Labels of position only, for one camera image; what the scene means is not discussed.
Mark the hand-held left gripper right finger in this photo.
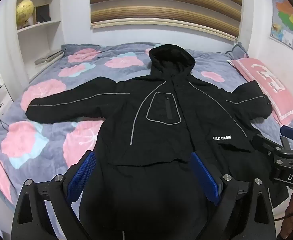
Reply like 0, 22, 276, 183
190, 151, 277, 240

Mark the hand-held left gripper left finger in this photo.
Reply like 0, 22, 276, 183
12, 150, 98, 240

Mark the black hooded jacket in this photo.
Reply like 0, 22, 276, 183
26, 44, 289, 240

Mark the pink pillow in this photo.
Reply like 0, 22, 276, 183
227, 57, 293, 127

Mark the grey floral blanket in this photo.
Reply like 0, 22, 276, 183
0, 42, 293, 212

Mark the grey pillow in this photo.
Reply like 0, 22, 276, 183
225, 42, 249, 61

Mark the grey book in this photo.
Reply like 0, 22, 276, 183
34, 50, 65, 65

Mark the wooden slatted headboard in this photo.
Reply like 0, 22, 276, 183
90, 0, 243, 42

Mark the yellow globe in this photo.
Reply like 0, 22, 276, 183
16, 0, 34, 28

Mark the colourful wall map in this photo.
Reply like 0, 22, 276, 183
270, 0, 293, 60

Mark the white wall shelf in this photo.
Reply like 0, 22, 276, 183
16, 0, 66, 82

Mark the black picture frame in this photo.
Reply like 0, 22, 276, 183
35, 4, 52, 23

